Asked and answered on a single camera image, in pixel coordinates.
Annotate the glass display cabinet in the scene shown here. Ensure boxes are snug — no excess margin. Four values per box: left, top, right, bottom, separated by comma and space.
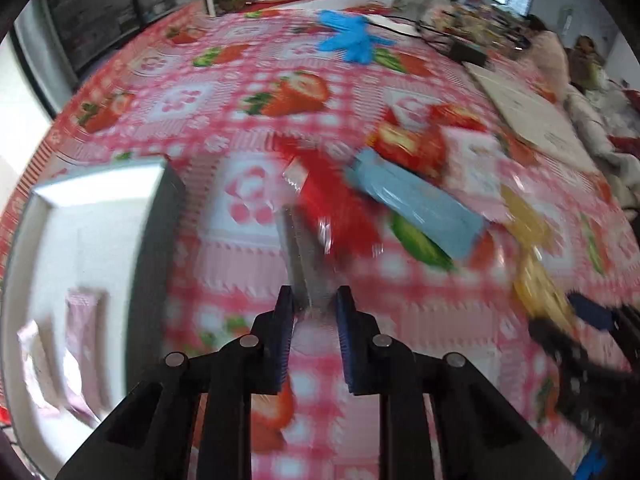
44, 0, 202, 77

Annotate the red silver-edged snack packet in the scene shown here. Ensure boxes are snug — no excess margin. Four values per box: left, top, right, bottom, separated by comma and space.
274, 135, 388, 313

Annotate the black box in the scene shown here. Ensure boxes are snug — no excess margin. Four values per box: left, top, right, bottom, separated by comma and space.
449, 40, 489, 67

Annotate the pink white snack packet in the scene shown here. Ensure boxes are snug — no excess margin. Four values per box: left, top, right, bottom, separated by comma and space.
442, 127, 514, 224

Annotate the strawberry print tablecloth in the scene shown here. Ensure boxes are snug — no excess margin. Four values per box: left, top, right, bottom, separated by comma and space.
0, 0, 640, 480

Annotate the yellow snack packet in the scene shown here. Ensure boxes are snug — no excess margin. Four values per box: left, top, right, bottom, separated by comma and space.
512, 254, 577, 327
500, 185, 552, 252

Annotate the light blue snack packet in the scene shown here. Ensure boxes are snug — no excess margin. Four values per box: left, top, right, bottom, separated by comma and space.
345, 149, 490, 262

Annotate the pale snack packet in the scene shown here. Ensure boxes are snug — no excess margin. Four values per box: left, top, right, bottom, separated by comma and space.
17, 320, 67, 411

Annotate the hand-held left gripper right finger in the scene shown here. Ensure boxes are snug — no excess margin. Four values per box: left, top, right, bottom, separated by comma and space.
335, 285, 573, 480

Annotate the blue disposable glove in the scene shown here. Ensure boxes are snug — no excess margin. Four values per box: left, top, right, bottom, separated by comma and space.
319, 9, 370, 36
315, 22, 397, 67

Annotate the white board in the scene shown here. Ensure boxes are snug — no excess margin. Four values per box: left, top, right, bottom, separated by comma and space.
462, 61, 599, 175

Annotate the person's right hand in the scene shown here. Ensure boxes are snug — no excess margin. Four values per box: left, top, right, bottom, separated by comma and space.
575, 442, 612, 480

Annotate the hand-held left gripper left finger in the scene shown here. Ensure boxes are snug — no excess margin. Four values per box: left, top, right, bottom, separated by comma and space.
57, 285, 296, 480

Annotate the white covered sofa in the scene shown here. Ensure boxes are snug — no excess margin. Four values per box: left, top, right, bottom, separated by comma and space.
564, 75, 640, 213

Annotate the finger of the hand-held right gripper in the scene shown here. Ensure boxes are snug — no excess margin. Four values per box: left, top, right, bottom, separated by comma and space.
527, 319, 593, 378
567, 292, 640, 361

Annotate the white grey storage box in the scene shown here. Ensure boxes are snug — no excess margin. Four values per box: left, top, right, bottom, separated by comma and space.
0, 157, 188, 443

